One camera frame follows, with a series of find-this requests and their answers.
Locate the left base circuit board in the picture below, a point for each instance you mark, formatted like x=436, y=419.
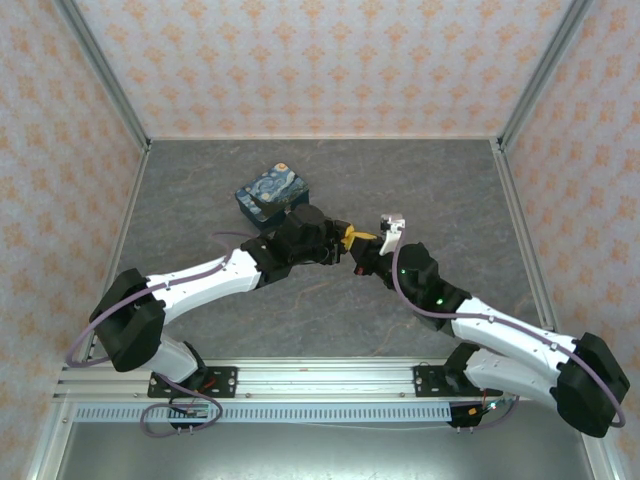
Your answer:
x=192, y=411

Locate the aluminium mounting rail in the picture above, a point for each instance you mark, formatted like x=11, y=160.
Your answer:
x=325, y=380

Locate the aluminium frame post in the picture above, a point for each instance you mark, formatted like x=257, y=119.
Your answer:
x=107, y=80
x=542, y=75

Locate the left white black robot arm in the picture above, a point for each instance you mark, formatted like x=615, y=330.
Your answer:
x=200, y=285

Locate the right base circuit board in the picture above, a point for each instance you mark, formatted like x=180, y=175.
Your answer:
x=482, y=409

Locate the aluminium table edge rail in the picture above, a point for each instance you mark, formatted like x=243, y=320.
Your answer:
x=117, y=250
x=525, y=235

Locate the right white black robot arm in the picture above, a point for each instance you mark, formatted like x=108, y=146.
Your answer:
x=510, y=340

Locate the base circuit board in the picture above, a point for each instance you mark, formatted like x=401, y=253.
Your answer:
x=482, y=409
x=192, y=411

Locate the starry night print box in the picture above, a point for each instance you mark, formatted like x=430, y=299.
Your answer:
x=272, y=192

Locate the yellow padlock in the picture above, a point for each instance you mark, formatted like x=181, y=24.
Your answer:
x=352, y=236

